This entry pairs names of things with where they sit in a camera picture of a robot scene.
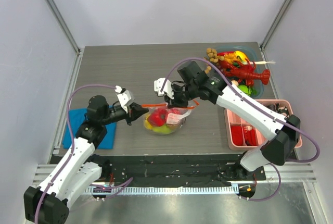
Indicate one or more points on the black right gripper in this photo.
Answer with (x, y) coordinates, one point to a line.
(174, 98)

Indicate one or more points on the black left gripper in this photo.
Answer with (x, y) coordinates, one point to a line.
(134, 111)

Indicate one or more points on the yellow toy pear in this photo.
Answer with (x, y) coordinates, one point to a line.
(147, 124)

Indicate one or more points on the clear orange zip bag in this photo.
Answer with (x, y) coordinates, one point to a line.
(177, 110)

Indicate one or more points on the red toy bell pepper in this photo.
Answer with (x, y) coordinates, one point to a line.
(158, 117)

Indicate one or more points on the green toy apple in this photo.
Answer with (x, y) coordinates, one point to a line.
(164, 129)

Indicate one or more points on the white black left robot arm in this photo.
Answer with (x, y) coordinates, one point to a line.
(52, 200)

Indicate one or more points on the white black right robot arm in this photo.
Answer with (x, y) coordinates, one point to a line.
(281, 133)

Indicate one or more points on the blue folded t-shirt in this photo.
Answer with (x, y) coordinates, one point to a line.
(77, 116)

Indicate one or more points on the brown longan bunch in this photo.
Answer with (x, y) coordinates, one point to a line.
(212, 57)

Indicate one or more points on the white toy garlic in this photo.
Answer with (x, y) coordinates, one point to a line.
(235, 82)

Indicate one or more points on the red toy meat piece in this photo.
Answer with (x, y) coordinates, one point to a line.
(237, 135)

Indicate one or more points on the yellow toy pepper pieces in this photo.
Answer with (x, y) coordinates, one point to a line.
(230, 57)

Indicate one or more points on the pink compartment tray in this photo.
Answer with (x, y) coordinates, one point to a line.
(232, 119)

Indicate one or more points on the green toy lime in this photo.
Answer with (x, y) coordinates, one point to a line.
(247, 90)

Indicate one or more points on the red toy lobster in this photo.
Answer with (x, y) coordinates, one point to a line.
(244, 72)

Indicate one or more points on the yellow red toy fruit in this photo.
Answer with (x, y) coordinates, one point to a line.
(241, 56)

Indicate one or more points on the teal fruit basket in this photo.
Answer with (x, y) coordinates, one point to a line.
(253, 55)

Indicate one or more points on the dark sushi roll middle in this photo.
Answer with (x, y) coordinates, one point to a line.
(271, 107)

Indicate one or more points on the flowered sushi roll right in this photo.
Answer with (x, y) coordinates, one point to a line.
(283, 111)

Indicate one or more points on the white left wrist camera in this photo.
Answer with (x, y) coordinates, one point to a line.
(125, 97)

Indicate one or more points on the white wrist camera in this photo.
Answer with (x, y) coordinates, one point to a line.
(162, 87)
(125, 97)

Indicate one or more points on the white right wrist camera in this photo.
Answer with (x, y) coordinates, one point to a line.
(162, 87)

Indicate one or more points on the white perforated cable duct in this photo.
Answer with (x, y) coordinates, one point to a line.
(233, 189)

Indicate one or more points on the aluminium frame rail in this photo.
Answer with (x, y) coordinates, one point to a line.
(289, 173)

